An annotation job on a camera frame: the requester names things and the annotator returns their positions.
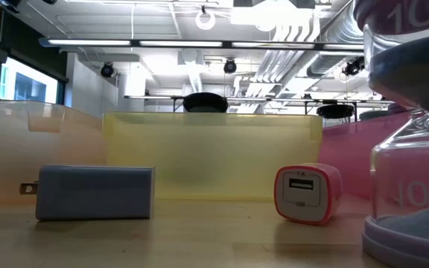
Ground teal-capped sand hourglass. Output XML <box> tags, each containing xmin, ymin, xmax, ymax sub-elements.
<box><xmin>358</xmin><ymin>109</ymin><xmax>390</xmax><ymax>121</ymax></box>

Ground lavender sand hourglass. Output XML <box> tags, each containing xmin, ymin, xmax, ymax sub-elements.
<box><xmin>352</xmin><ymin>0</ymin><xmax>429</xmax><ymax>268</ymax></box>
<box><xmin>384</xmin><ymin>102</ymin><xmax>411</xmax><ymax>115</ymax></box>

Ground yellow translucent plastic bin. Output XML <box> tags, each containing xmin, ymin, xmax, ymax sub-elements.
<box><xmin>101</xmin><ymin>111</ymin><xmax>324</xmax><ymax>202</ymax></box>

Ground black ceiling spotlight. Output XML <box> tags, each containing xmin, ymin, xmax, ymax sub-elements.
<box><xmin>342</xmin><ymin>56</ymin><xmax>366</xmax><ymax>77</ymax></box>
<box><xmin>100</xmin><ymin>62</ymin><xmax>115</xmax><ymax>78</ymax></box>
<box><xmin>223</xmin><ymin>58</ymin><xmax>238</xmax><ymax>74</ymax></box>

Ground long ceiling light bar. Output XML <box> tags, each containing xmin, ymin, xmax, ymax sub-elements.
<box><xmin>38</xmin><ymin>36</ymin><xmax>366</xmax><ymax>51</ymax></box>

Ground white ceiling pipes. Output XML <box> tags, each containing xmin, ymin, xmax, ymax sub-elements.
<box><xmin>236</xmin><ymin>22</ymin><xmax>318</xmax><ymax>112</ymax></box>

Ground red white USB charger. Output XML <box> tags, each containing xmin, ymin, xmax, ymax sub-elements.
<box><xmin>273</xmin><ymin>162</ymin><xmax>343</xmax><ymax>226</ymax></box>

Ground red translucent plastic bin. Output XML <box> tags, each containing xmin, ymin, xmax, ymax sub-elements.
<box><xmin>317</xmin><ymin>111</ymin><xmax>413</xmax><ymax>200</ymax></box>

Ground room window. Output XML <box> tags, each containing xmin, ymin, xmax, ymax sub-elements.
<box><xmin>0</xmin><ymin>55</ymin><xmax>60</xmax><ymax>105</ymax></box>

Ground orange translucent plastic bin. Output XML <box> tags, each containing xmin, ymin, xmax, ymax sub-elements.
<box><xmin>0</xmin><ymin>99</ymin><xmax>108</xmax><ymax>205</ymax></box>

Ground white ring lamp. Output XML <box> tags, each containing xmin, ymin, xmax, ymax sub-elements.
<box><xmin>194</xmin><ymin>7</ymin><xmax>217</xmax><ymax>31</ymax></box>

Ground blue-grey wall charger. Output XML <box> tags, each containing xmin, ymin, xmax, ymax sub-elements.
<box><xmin>18</xmin><ymin>165</ymin><xmax>156</xmax><ymax>222</ymax></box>

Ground silver ventilation duct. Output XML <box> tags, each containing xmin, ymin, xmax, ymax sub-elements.
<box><xmin>305</xmin><ymin>1</ymin><xmax>367</xmax><ymax>79</ymax></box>

